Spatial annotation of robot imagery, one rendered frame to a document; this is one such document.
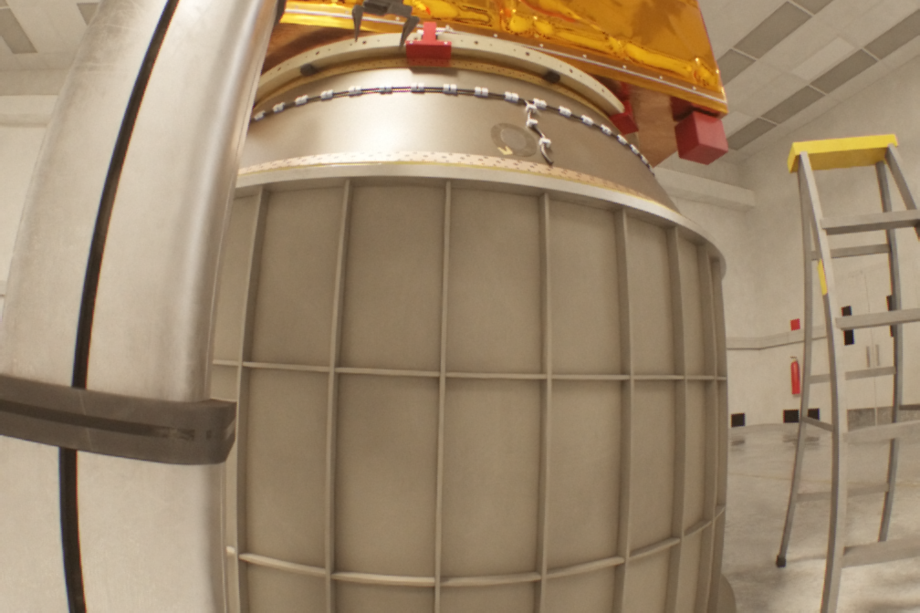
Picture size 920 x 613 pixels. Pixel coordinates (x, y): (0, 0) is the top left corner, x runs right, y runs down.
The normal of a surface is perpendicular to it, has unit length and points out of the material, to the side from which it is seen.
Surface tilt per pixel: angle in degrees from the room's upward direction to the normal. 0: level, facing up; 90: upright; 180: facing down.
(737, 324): 90
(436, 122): 62
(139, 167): 90
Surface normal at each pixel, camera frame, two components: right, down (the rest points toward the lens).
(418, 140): 0.04, -0.67
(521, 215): 0.25, -0.24
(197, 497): 0.92, -0.07
